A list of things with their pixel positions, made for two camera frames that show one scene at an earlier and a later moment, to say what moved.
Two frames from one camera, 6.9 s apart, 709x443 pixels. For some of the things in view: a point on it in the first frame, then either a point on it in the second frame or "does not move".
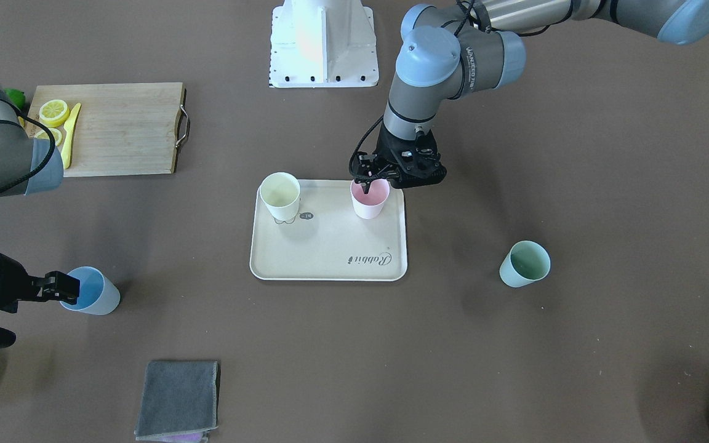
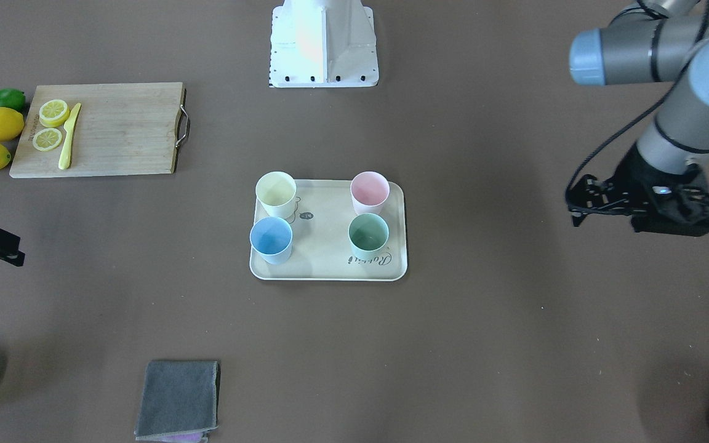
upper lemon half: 53,113 does not move
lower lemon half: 44,134 does not move
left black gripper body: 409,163 → 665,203
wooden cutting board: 121,128 does not move
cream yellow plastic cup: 281,192 does not move
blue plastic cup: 98,295 → 271,238
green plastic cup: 527,261 → 368,233
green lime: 16,97 does not move
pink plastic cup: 369,205 does not move
